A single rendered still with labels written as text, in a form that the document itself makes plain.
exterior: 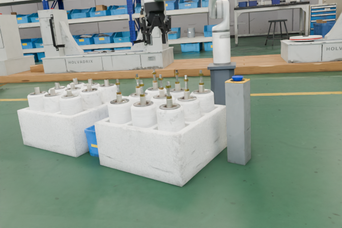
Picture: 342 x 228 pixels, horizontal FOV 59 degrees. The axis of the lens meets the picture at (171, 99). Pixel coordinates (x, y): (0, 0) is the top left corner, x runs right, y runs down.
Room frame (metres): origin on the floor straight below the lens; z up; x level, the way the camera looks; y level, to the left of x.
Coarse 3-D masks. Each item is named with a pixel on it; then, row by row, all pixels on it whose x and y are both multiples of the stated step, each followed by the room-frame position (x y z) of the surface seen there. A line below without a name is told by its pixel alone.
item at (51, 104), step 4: (44, 96) 1.37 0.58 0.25; (56, 96) 1.36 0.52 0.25; (60, 96) 1.37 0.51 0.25; (44, 100) 1.35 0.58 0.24; (48, 100) 1.34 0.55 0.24; (52, 100) 1.34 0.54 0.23; (56, 100) 1.35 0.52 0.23; (44, 104) 1.36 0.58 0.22; (48, 104) 1.34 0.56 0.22; (52, 104) 1.34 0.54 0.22; (56, 104) 1.35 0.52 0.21; (48, 108) 1.34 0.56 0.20; (52, 108) 1.34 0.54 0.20; (56, 108) 1.35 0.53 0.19; (60, 108) 1.35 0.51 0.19; (48, 112) 1.34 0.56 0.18; (52, 112) 1.34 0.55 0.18
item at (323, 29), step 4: (316, 24) 5.21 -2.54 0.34; (320, 24) 5.00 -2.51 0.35; (324, 24) 4.92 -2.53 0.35; (328, 24) 4.91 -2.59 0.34; (332, 24) 4.90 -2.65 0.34; (316, 28) 5.24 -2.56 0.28; (320, 28) 5.03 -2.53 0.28; (324, 28) 4.93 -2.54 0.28; (328, 28) 4.92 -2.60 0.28; (316, 32) 5.24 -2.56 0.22; (320, 32) 5.03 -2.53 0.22; (324, 32) 4.93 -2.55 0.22; (328, 32) 4.92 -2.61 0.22; (324, 36) 4.93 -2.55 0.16
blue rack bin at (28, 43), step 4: (24, 40) 6.96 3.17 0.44; (28, 40) 7.10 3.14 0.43; (32, 40) 7.18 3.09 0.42; (36, 40) 6.80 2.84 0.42; (24, 44) 6.68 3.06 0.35; (28, 44) 6.66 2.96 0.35; (32, 44) 6.65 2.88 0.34; (24, 48) 6.70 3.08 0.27; (28, 48) 6.68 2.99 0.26; (32, 48) 6.66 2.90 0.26
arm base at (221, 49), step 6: (216, 36) 1.59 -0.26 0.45; (222, 36) 1.58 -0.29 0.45; (228, 36) 1.59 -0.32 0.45; (216, 42) 1.59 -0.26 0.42; (222, 42) 1.58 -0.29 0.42; (228, 42) 1.59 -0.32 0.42; (216, 48) 1.59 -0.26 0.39; (222, 48) 1.58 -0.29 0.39; (228, 48) 1.59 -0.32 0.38; (216, 54) 1.59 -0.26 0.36; (222, 54) 1.58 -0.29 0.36; (228, 54) 1.58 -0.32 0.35; (216, 60) 1.59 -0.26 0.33; (222, 60) 1.58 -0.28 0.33; (228, 60) 1.58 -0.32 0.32
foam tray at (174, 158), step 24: (216, 120) 1.13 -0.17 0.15; (120, 144) 1.05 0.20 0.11; (144, 144) 0.99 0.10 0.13; (168, 144) 0.93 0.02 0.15; (192, 144) 0.98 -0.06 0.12; (216, 144) 1.13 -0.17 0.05; (120, 168) 1.06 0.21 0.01; (144, 168) 0.99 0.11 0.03; (168, 168) 0.93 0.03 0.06; (192, 168) 0.97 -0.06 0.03
